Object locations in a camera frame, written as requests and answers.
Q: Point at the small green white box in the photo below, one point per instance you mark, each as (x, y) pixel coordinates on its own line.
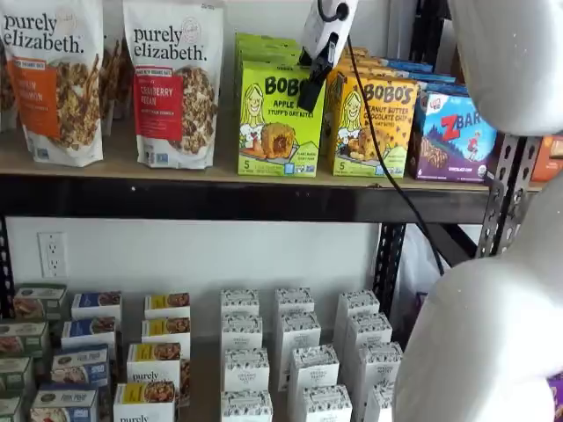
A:
(9, 409)
(39, 301)
(22, 338)
(15, 373)

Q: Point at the small yellow white box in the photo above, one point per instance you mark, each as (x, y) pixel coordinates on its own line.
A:
(167, 303)
(145, 404)
(151, 365)
(165, 329)

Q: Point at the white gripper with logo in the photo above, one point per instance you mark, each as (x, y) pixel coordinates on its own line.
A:
(314, 31)

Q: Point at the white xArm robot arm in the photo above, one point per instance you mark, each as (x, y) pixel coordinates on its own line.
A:
(484, 329)

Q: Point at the white wall power outlet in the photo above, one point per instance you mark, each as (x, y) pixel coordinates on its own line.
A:
(53, 255)

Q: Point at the purple snack box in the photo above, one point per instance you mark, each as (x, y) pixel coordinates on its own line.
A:
(556, 395)

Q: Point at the white granola bag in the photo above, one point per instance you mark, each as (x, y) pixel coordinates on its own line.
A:
(6, 88)

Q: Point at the blue Zbar chocolate chip box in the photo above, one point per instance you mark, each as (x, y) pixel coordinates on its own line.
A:
(444, 145)
(444, 88)
(413, 66)
(435, 77)

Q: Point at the large orange cardboard box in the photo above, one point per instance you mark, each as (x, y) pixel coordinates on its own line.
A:
(550, 167)

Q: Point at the small blue white box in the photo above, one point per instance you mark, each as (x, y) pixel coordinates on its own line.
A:
(63, 404)
(79, 365)
(97, 303)
(88, 332)

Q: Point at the white plastic sheet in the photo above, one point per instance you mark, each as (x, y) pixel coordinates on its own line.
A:
(418, 259)

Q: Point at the white cartons on lower shelf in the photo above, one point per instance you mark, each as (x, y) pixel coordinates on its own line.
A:
(202, 373)

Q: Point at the white organic pantry carton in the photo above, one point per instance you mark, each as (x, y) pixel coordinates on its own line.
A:
(301, 334)
(314, 369)
(380, 404)
(378, 365)
(358, 303)
(325, 406)
(294, 301)
(242, 334)
(369, 329)
(246, 371)
(246, 409)
(239, 301)

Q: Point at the yellow Bobo's peanut butter box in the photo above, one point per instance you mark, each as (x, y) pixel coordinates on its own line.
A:
(365, 70)
(361, 59)
(396, 132)
(360, 50)

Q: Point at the red label granola bag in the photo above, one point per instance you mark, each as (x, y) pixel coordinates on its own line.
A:
(171, 88)

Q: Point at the wooden shelf board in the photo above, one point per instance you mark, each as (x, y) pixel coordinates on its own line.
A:
(116, 154)

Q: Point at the green Bobo's apple pie box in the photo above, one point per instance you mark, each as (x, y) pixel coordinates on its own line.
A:
(264, 38)
(281, 149)
(264, 49)
(264, 59)

